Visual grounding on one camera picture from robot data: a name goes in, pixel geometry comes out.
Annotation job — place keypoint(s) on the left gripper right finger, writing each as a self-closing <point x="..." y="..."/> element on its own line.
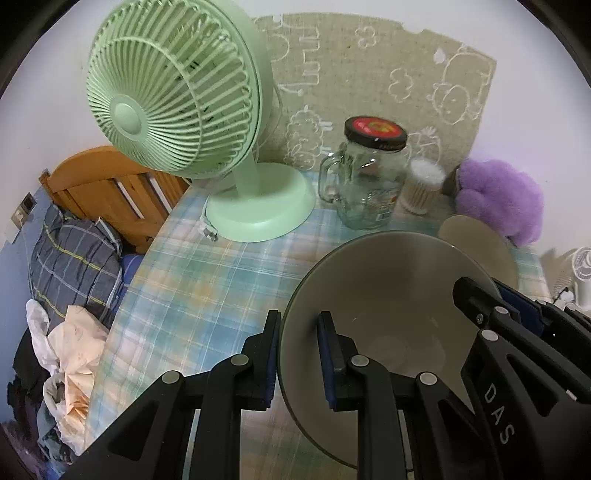
<point x="395" y="412"/>

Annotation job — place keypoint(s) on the green desk fan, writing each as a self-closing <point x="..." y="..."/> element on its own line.
<point x="186" y="88"/>

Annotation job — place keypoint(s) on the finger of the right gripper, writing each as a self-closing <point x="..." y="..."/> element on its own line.
<point x="563" y="330"/>
<point x="489" y="312"/>

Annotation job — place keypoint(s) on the glass mason jar mug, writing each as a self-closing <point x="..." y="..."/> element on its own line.
<point x="364" y="178"/>

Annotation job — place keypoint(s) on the white floor fan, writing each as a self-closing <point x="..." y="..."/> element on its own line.
<point x="572" y="285"/>

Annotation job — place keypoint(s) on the grey plaid pillow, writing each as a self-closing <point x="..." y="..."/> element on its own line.
<point x="76" y="262"/>

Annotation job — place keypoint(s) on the green patterned mat board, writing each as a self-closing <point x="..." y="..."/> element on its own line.
<point x="329" y="67"/>

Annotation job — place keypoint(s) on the purple plush toy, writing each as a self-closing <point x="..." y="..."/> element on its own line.
<point x="507" y="200"/>

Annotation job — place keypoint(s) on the green floral bowl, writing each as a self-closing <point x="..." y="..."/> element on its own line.
<point x="482" y="244"/>
<point x="392" y="293"/>

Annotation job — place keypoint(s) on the plaid tablecloth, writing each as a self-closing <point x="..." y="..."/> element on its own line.
<point x="193" y="301"/>

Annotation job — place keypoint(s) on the cotton swab container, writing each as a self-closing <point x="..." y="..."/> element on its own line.
<point x="423" y="184"/>

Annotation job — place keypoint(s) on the wall power socket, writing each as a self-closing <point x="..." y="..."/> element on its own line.
<point x="23" y="210"/>

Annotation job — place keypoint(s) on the wooden bed headboard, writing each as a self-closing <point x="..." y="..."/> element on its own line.
<point x="102" y="183"/>

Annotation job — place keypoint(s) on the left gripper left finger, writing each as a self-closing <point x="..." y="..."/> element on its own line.
<point x="188" y="426"/>

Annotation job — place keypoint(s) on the pale crumpled cloth pile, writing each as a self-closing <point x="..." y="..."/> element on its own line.
<point x="70" y="353"/>

